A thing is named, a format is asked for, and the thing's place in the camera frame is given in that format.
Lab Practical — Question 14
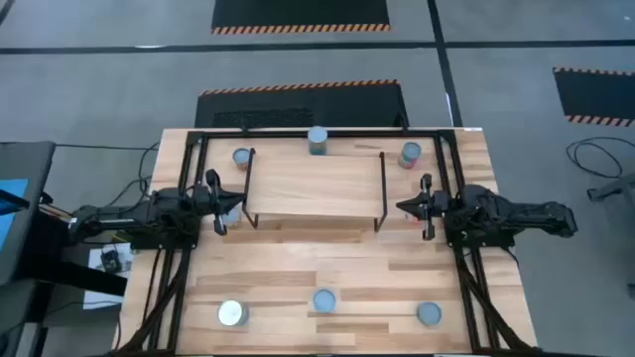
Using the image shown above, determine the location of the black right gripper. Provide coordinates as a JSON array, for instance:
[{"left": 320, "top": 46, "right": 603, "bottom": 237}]
[{"left": 395, "top": 173, "right": 448, "bottom": 242}]

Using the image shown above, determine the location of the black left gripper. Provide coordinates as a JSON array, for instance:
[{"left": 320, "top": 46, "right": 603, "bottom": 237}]
[{"left": 200, "top": 168, "right": 248, "bottom": 237}]

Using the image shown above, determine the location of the tall multicoloured can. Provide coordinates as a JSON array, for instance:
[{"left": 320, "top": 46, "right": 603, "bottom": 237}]
[{"left": 397, "top": 141, "right": 424, "bottom": 171}]

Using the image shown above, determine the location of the short silver-topped can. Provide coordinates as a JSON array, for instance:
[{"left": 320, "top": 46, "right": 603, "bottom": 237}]
[{"left": 416, "top": 300, "right": 444, "bottom": 328}]

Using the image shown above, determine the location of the green can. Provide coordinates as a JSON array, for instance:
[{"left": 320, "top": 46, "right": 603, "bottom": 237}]
[{"left": 216, "top": 298, "right": 250, "bottom": 328}]

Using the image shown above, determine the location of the white can with vegetable print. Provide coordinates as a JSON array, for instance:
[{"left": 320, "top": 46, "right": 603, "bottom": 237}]
[{"left": 312, "top": 288, "right": 338, "bottom": 314}]

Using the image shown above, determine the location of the wooden shelf with black legs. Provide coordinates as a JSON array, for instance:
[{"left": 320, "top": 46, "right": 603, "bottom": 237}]
[{"left": 241, "top": 146, "right": 389, "bottom": 234}]

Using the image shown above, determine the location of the black mat with striped edge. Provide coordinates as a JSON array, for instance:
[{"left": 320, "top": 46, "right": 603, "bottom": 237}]
[
  {"left": 210, "top": 0, "right": 392, "bottom": 36},
  {"left": 193, "top": 78, "right": 411, "bottom": 129},
  {"left": 552, "top": 66, "right": 635, "bottom": 128}
]

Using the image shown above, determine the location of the small black device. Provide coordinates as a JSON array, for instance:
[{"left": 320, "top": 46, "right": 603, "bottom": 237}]
[{"left": 100, "top": 249, "right": 123, "bottom": 274}]

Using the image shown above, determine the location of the white paper sheet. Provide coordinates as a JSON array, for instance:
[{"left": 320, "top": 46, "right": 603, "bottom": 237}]
[{"left": 81, "top": 244, "right": 135, "bottom": 311}]

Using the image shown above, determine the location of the grey stand foot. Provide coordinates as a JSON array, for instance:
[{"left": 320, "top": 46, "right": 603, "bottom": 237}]
[{"left": 587, "top": 172, "right": 635, "bottom": 202}]

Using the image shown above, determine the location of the grey desk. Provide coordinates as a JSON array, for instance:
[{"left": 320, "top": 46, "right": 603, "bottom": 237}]
[{"left": 0, "top": 141, "right": 57, "bottom": 287}]

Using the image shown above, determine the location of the blue screen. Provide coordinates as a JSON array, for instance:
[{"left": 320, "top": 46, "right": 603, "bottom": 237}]
[{"left": 0, "top": 178, "right": 30, "bottom": 254}]

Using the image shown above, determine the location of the black coiled floor cable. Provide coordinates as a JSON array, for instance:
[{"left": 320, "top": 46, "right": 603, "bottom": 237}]
[{"left": 565, "top": 137, "right": 627, "bottom": 179}]

